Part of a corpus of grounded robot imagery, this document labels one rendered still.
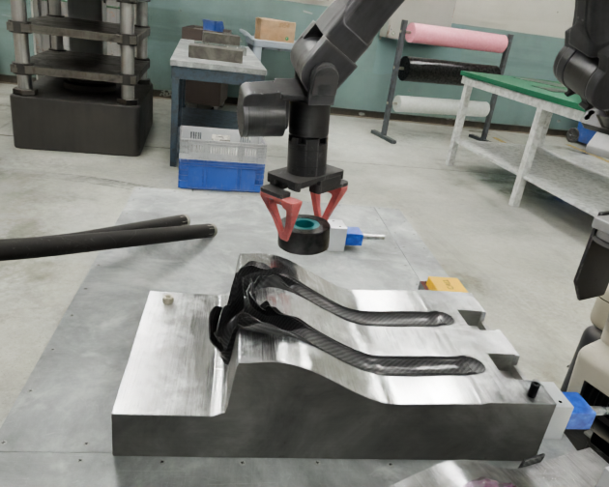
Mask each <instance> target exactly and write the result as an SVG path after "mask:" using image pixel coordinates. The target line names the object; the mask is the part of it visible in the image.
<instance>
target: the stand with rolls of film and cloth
mask: <svg viewBox="0 0 609 487"><path fill-rule="evenodd" d="M407 24H408V20H404V19H402V21H401V26H400V31H399V37H398V42H397V48H396V52H395V57H394V63H393V68H392V74H391V84H390V89H389V93H388V99H387V104H386V110H385V115H384V121H383V125H382V130H381V132H380V131H378V130H376V129H372V130H371V132H370V133H372V134H374V135H376V136H378V137H380V138H382V139H384V140H386V141H387V142H389V143H391V144H396V140H394V139H392V138H390V137H388V136H387V131H388V126H389V121H390V116H391V111H392V108H393V110H394V111H395V112H409V113H425V114H442V115H457V112H458V108H459V104H460V100H450V99H436V98H423V97H410V96H395V98H393V96H394V91H395V86H396V80H397V76H398V78H399V79H400V80H401V81H412V82H422V83H434V84H446V85H457V86H464V84H463V83H461V80H462V76H463V75H460V73H461V71H466V72H483V73H492V74H500V75H504V72H505V68H506V64H507V60H508V55H509V51H510V47H511V44H512V40H513V36H514V35H511V34H507V36H506V35H500V34H492V33H485V32H479V31H471V30H464V29H457V28H449V27H443V26H436V25H428V24H421V23H414V22H411V23H410V24H409V25H408V27H407ZM405 38H406V41H407V42H408V43H421V44H430V45H438V46H445V47H454V48H462V49H471V50H478V51H487V52H495V53H502V52H503V56H502V60H501V64H500V67H498V66H492V65H483V64H474V63H465V62H455V61H447V60H438V59H428V58H420V57H410V56H403V57H402V58H401V55H402V50H403V45H404V40H405ZM497 97H498V95H496V94H493V93H492V97H491V101H490V104H489V103H488V102H487V101H475V100H469V104H468V108H467V112H466V116H475V117H486V119H485V123H484V127H483V130H482V134H481V137H479V136H477V135H474V134H470V133H469V137H471V138H473V139H476V140H477V141H487V142H492V141H489V140H487V139H486V137H487V134H488V131H489V127H490V123H491V119H492V116H493V112H494V108H495V104H496V101H497Z"/></svg>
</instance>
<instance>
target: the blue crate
mask: <svg viewBox="0 0 609 487"><path fill-rule="evenodd" d="M264 172H265V164H259V163H244V162H231V161H216V160H202V159H187V158H179V177H178V187H179V188H189V189H207V190H224V191H241V192H259V193H260V187H261V186H262V185H263V182H264Z"/></svg>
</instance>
